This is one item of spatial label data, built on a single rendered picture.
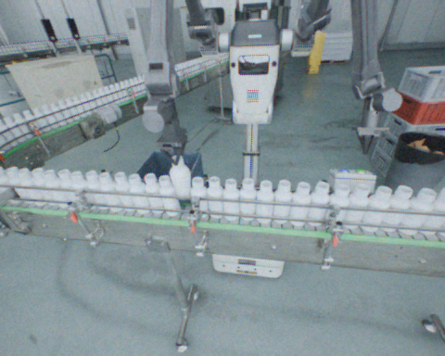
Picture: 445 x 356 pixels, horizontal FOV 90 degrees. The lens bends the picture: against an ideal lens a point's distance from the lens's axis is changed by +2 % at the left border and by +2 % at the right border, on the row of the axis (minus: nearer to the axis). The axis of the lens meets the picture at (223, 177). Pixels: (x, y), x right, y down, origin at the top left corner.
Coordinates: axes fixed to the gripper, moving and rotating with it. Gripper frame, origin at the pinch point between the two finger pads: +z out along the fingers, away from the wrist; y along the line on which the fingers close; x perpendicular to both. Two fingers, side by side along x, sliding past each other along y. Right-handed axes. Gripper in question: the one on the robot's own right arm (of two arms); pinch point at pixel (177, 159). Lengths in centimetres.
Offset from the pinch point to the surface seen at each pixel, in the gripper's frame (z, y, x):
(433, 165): 72, -119, 171
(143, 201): 17.5, 2.6, -15.8
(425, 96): 31, -171, 174
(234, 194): 11.4, 2.4, 19.0
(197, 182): 9.6, -0.9, 5.3
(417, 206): 12, 2, 75
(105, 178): 8.0, 1.7, -28.4
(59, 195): 17, 3, -51
